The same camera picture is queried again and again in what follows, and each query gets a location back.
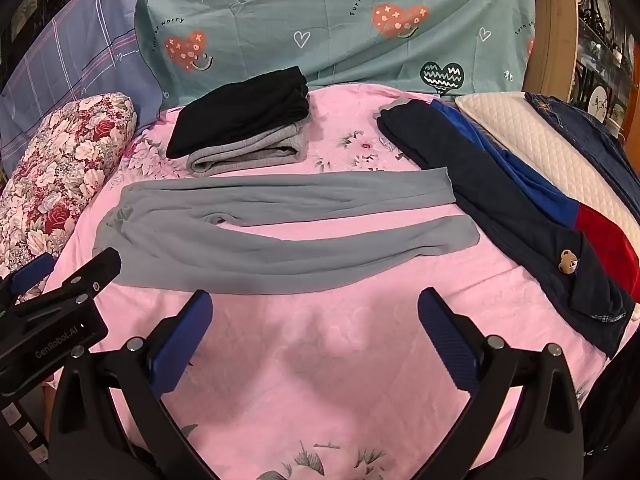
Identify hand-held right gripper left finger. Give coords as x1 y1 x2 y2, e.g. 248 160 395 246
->
47 289 214 480

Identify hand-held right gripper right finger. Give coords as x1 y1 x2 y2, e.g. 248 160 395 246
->
417 287 586 480

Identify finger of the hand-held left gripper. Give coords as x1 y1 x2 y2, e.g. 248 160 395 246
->
14 247 123 317
0 252 57 311

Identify grey-blue pants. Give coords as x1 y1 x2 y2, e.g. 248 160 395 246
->
91 167 481 295

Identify folded grey pants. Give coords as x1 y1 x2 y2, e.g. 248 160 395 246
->
187 121 307 177

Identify folded black pants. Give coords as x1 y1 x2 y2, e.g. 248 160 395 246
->
165 66 311 159

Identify pink floral bedsheet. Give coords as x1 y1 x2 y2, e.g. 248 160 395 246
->
42 84 640 480

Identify navy garment with bear patch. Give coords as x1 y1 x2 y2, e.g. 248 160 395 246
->
375 100 637 358

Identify dark cloth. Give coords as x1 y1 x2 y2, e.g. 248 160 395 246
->
580 352 640 467

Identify blue and red garment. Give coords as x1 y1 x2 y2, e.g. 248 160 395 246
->
430 99 640 306

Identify blue plaid pillow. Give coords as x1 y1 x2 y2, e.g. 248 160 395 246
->
0 0 166 176

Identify white quilted pillow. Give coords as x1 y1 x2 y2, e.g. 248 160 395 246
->
454 91 640 256

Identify dark blue denim jeans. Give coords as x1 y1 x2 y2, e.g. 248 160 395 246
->
522 91 640 211

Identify dark cabinet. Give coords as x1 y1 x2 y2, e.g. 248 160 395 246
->
0 0 68 96

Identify decorative white plate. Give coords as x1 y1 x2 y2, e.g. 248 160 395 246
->
592 0 614 31
587 85 612 122

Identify wooden display shelf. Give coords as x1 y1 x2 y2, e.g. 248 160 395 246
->
520 0 640 136

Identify teal heart print blanket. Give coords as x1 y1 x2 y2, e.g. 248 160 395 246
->
134 0 537 111

